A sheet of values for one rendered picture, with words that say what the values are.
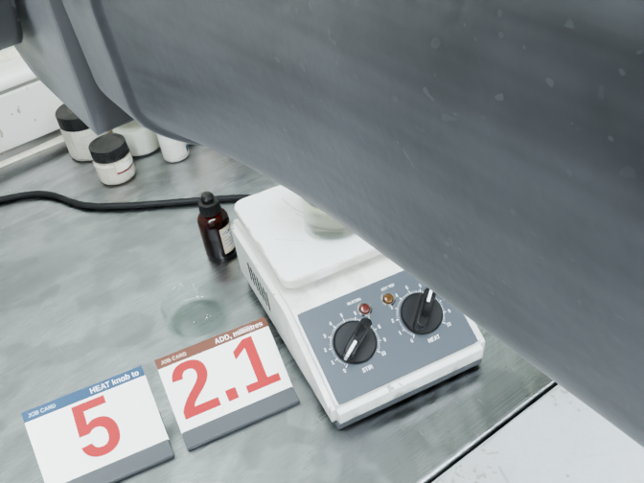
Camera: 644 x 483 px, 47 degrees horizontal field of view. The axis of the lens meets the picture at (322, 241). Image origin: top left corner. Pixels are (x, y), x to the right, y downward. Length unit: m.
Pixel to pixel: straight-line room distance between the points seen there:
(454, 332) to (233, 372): 0.17
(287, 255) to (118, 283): 0.21
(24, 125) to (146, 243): 0.26
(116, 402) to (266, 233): 0.17
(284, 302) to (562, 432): 0.22
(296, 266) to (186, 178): 0.31
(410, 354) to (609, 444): 0.15
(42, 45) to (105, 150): 0.67
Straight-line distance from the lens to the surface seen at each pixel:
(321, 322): 0.54
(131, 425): 0.58
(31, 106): 0.95
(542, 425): 0.56
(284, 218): 0.60
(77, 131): 0.90
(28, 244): 0.82
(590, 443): 0.56
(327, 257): 0.55
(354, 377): 0.54
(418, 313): 0.54
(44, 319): 0.72
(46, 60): 0.17
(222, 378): 0.58
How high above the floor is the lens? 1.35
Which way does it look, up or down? 40 degrees down
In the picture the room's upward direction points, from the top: 9 degrees counter-clockwise
